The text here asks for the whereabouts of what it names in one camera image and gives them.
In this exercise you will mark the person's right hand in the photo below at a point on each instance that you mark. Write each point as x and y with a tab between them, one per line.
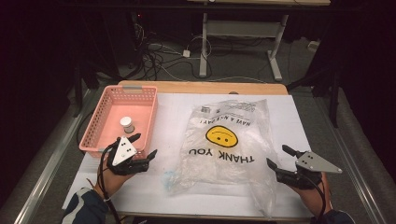
316	199

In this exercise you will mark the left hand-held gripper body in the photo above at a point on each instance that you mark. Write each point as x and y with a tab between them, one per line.
124	152

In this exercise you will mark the clear smiley plastic bag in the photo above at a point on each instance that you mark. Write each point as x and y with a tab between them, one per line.
224	168

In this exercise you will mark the person's left hand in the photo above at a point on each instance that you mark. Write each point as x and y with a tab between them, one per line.
110	182

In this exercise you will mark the white power adapter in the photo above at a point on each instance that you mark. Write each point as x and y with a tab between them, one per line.
186	53

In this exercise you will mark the white table mat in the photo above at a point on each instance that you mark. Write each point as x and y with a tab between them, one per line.
174	118

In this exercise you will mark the pink plastic basket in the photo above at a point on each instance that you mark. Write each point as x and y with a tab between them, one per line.
124	113

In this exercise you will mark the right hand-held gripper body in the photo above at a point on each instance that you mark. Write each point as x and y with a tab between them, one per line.
314	163

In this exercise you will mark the metal floor rail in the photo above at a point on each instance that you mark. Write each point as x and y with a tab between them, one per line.
355	161
46	174

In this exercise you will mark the white desk frame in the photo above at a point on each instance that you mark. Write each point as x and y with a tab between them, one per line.
239	28

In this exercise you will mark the black stand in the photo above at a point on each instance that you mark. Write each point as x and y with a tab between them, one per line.
77	90
334	99

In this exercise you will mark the small white bottle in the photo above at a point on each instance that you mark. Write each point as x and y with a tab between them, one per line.
127	123

